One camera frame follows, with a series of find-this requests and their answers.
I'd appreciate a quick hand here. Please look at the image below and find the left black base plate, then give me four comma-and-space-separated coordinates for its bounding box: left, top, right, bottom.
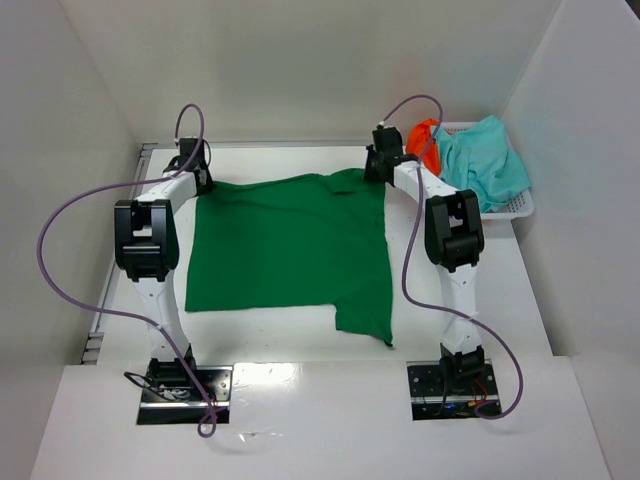
124, 366, 233, 426

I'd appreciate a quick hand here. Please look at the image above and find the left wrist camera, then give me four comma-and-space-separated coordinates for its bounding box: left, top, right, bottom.
177, 137, 205, 159

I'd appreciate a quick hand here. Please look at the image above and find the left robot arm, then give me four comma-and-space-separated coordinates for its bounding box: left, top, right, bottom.
114, 139, 214, 390

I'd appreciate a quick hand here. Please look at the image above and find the purple cable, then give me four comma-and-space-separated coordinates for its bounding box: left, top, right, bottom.
36, 103, 227, 438
379, 93, 526, 421

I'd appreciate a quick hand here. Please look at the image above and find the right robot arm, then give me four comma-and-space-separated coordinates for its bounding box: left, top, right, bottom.
364, 128, 485, 392

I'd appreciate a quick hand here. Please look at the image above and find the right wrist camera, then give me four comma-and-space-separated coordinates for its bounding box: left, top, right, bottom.
372, 125, 403, 151

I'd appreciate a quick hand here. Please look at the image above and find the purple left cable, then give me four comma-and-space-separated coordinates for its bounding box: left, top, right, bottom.
36, 103, 227, 438

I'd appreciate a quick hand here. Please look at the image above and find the green t shirt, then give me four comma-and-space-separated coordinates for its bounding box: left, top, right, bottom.
185, 168, 393, 345

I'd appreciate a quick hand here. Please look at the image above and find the teal t shirt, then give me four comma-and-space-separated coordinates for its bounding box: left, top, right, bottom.
432, 114, 532, 214

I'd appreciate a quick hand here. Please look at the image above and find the orange t shirt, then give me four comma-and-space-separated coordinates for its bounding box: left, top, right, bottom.
406, 118, 441, 176

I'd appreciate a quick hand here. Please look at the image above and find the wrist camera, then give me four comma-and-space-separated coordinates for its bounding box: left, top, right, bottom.
177, 137, 205, 159
372, 125, 403, 151

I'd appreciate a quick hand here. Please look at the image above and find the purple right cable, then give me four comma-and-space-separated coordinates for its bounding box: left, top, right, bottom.
379, 93, 526, 421

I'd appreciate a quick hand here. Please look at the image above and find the white plastic basket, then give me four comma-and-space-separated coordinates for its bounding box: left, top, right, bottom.
434, 121, 536, 221

